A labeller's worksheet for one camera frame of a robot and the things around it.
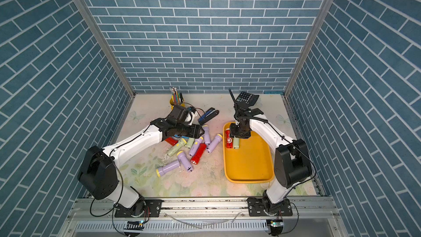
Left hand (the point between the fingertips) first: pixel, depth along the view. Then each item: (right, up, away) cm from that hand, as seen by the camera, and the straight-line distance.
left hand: (203, 132), depth 84 cm
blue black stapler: (+2, +9, +24) cm, 26 cm away
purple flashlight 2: (+5, -8, +9) cm, 13 cm away
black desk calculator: (+27, +18, +32) cm, 46 cm away
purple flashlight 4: (-10, -16, +2) cm, 19 cm away
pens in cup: (-18, +19, +19) cm, 33 cm away
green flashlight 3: (-13, -7, +8) cm, 17 cm away
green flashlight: (+18, -8, +9) cm, 21 cm away
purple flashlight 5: (-21, -19, -2) cm, 29 cm away
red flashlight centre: (-3, -13, +5) cm, 14 cm away
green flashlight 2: (-9, -8, +9) cm, 15 cm away
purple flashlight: (+1, -4, +11) cm, 11 cm away
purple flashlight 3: (-5, -9, +7) cm, 13 cm away
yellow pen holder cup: (-22, +16, +18) cm, 33 cm away
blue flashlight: (-10, 0, -12) cm, 15 cm away
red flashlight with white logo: (+14, -7, +10) cm, 18 cm away
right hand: (+17, -3, +4) cm, 17 cm away
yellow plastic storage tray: (+26, -16, +3) cm, 31 cm away
